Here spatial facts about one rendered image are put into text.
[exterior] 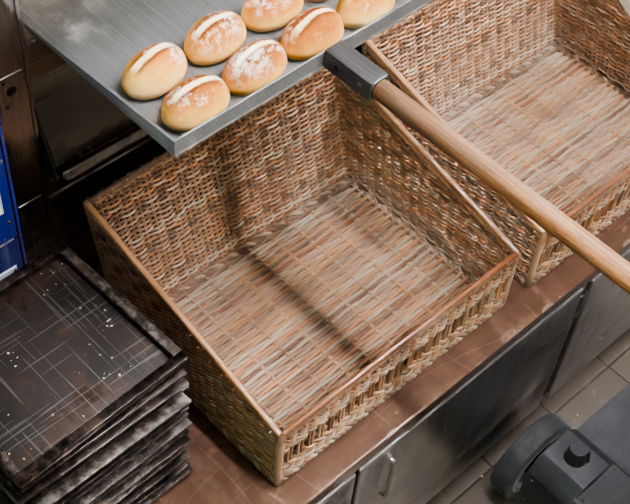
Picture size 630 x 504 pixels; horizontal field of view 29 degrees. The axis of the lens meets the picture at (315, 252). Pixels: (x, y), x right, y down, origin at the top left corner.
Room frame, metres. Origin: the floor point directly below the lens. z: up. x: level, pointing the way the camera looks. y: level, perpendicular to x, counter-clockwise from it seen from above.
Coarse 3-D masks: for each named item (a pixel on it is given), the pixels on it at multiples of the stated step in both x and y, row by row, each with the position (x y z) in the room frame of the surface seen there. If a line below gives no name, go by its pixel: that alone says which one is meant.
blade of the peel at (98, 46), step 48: (48, 0) 1.33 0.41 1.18; (96, 0) 1.34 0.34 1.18; (144, 0) 1.35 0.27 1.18; (192, 0) 1.36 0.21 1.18; (240, 0) 1.37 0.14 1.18; (336, 0) 1.39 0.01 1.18; (432, 0) 1.41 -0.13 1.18; (96, 48) 1.24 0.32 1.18; (240, 96) 1.18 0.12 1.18; (192, 144) 1.08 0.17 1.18
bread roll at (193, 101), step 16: (192, 80) 1.14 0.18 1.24; (208, 80) 1.15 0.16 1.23; (176, 96) 1.12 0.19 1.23; (192, 96) 1.12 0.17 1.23; (208, 96) 1.13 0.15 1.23; (224, 96) 1.14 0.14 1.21; (160, 112) 1.11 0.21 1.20; (176, 112) 1.10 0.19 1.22; (192, 112) 1.10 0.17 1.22; (208, 112) 1.11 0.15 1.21; (176, 128) 1.09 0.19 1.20; (192, 128) 1.10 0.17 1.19
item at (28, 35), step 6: (24, 30) 1.26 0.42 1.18; (24, 36) 1.25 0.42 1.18; (30, 36) 1.25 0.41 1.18; (36, 36) 1.25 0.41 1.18; (30, 42) 1.24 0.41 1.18; (36, 42) 1.25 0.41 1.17; (42, 42) 1.26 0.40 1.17; (30, 48) 1.24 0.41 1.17; (36, 48) 1.25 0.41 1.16; (42, 48) 1.26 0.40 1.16; (48, 48) 1.26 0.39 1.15; (30, 54) 1.24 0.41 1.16; (36, 54) 1.25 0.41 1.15; (42, 54) 1.25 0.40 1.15; (30, 60) 1.24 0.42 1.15
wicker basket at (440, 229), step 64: (256, 128) 1.49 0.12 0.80; (320, 128) 1.58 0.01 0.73; (384, 128) 1.55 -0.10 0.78; (128, 192) 1.30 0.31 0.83; (192, 192) 1.37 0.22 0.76; (256, 192) 1.45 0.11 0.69; (320, 192) 1.54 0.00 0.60; (384, 192) 1.54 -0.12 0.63; (448, 192) 1.44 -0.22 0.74; (128, 256) 1.17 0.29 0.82; (192, 256) 1.33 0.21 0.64; (256, 256) 1.38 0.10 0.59; (320, 256) 1.40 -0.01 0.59; (384, 256) 1.42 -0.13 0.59; (448, 256) 1.42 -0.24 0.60; (512, 256) 1.33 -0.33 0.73; (192, 320) 1.23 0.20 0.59; (256, 320) 1.24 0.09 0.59; (320, 320) 1.26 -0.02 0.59; (384, 320) 1.27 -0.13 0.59; (448, 320) 1.22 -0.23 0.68; (192, 384) 1.07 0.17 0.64; (256, 384) 1.11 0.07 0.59; (320, 384) 1.12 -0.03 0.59; (384, 384) 1.11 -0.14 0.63; (256, 448) 0.97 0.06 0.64; (320, 448) 1.00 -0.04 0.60
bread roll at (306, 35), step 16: (304, 16) 1.29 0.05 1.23; (320, 16) 1.29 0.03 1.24; (336, 16) 1.31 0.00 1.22; (288, 32) 1.27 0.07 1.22; (304, 32) 1.26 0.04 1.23; (320, 32) 1.27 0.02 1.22; (336, 32) 1.29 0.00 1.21; (288, 48) 1.25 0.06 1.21; (304, 48) 1.25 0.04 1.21; (320, 48) 1.26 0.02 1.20
